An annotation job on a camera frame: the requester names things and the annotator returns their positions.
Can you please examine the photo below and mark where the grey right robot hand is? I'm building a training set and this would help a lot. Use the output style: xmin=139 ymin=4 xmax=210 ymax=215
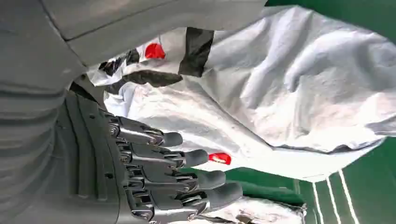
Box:
xmin=0 ymin=0 xmax=267 ymax=224

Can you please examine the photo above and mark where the ribbed grey right arm sleeve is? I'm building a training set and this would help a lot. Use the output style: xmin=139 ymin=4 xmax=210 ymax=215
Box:
xmin=0 ymin=87 xmax=68 ymax=200

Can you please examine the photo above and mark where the crumpled white parcel bag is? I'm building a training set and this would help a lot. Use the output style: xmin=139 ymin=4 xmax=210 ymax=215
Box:
xmin=171 ymin=196 xmax=307 ymax=224

